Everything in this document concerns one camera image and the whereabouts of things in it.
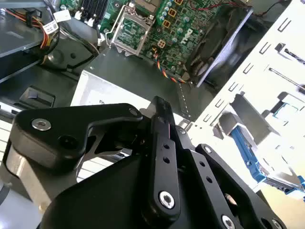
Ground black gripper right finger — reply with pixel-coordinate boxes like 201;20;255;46
175;126;288;229

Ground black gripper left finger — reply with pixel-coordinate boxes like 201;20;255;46
4;95;182;222

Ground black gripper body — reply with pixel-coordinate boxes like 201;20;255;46
40;154;216;229

